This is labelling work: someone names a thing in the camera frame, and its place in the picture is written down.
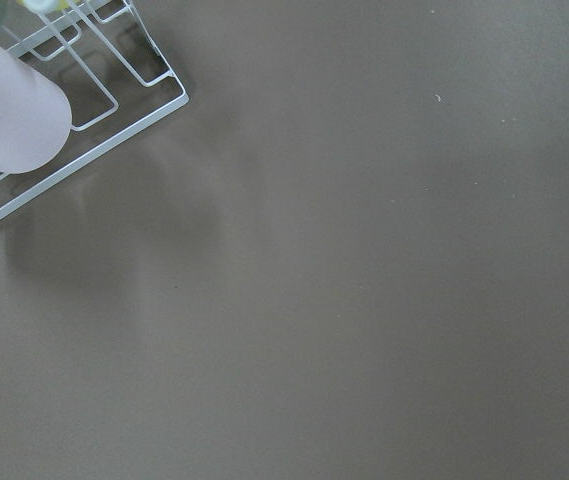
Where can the pink plastic cup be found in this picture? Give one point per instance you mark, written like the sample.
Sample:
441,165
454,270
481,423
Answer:
35,117

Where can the yellow plastic cup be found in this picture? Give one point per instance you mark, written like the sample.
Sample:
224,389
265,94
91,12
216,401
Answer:
46,6

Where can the white wire dish rack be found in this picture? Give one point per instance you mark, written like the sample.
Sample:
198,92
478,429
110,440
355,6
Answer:
116,78

